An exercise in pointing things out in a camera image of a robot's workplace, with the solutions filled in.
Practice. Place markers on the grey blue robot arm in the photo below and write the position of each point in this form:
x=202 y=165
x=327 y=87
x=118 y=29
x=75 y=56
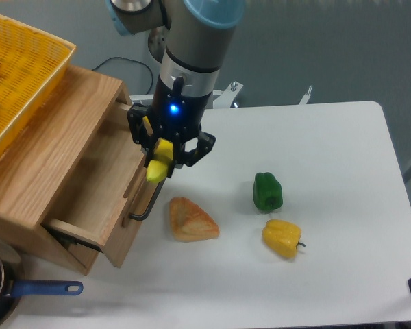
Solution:
x=198 y=36

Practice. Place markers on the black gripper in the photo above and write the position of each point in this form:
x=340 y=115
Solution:
x=174 y=114

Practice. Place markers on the green bell pepper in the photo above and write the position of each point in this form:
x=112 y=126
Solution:
x=267 y=192

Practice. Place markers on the yellow banana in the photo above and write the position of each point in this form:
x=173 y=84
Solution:
x=162 y=158

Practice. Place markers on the yellow bell pepper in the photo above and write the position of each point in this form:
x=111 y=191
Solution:
x=282 y=237

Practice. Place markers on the wooden drawer cabinet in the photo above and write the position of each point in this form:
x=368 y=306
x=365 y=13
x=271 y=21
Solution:
x=41 y=160

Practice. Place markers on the triangular toasted bread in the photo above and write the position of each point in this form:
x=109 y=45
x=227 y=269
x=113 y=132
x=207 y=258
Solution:
x=189 y=222

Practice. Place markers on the yellow plastic basket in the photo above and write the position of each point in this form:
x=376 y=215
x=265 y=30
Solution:
x=32 y=62

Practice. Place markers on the white metal bracket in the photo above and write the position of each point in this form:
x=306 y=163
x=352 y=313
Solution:
x=306 y=96

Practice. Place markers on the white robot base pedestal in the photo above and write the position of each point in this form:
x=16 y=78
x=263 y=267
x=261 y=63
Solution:
x=221 y=98

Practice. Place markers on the black drawer handle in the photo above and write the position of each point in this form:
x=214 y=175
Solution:
x=144 y=200

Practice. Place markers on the blue handled black pan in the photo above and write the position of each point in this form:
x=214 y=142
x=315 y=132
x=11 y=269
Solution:
x=14 y=285

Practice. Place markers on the open wooden top drawer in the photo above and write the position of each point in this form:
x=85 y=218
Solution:
x=89 y=217

